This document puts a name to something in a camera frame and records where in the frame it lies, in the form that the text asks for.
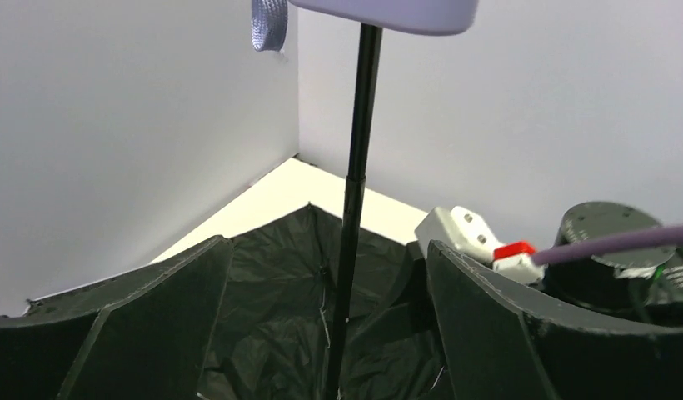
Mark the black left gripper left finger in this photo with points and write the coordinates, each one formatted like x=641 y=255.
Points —
x=143 y=334

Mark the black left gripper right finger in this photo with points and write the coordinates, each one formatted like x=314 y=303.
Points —
x=504 y=340

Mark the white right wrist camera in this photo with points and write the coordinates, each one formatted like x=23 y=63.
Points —
x=468 y=233

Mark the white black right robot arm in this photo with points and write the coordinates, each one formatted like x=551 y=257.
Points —
x=641 y=285

